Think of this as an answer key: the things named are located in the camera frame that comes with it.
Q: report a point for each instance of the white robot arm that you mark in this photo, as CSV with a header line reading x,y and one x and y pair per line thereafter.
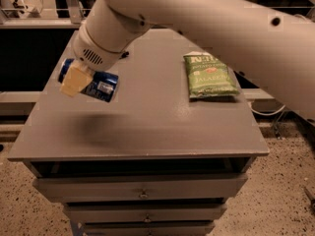
x,y
273,50

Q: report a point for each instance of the blue pepsi can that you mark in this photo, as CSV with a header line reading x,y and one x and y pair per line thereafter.
x,y
102,87

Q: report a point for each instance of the small black snack packet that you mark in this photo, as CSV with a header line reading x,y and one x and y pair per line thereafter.
x,y
125,54

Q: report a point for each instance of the green jalapeno chips bag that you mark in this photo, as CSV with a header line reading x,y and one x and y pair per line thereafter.
x,y
208,76

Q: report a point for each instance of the middle grey drawer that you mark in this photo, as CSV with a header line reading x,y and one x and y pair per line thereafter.
x,y
145,213

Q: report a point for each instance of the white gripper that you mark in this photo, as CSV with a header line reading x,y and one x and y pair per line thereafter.
x,y
93,53

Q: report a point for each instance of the bottom grey drawer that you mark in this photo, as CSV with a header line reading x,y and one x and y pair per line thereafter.
x,y
171,228

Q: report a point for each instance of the top grey drawer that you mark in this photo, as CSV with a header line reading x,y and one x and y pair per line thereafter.
x,y
140,188

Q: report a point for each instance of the grey drawer cabinet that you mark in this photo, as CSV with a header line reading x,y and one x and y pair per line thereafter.
x,y
151,127

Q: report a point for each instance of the grey drawer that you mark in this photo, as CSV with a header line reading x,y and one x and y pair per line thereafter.
x,y
171,228
140,188
145,213

